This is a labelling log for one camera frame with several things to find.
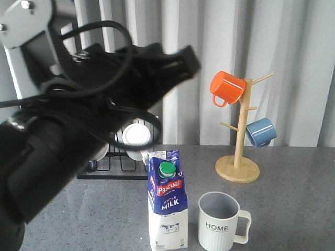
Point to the orange mug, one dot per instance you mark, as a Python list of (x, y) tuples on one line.
[(226, 89)]

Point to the blue white milk carton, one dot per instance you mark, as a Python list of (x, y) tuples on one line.
[(167, 201)]

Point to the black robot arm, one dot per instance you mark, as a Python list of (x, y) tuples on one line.
[(53, 137)]

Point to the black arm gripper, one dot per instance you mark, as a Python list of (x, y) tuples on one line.
[(107, 89)]

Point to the blue mug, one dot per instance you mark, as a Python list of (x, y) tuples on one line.
[(260, 133)]

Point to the wooden mug tree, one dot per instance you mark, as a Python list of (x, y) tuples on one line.
[(237, 168)]

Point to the white HOME mug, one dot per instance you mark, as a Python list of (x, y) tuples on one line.
[(217, 223)]

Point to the white ribbed mug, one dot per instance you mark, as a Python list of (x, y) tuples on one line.
[(137, 134)]

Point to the white smiley mug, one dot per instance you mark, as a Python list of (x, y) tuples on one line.
[(102, 153)]

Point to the grey pleated curtain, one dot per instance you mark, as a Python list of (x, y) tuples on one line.
[(291, 40)]

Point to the black wire mug rack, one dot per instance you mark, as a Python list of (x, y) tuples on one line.
[(117, 164)]

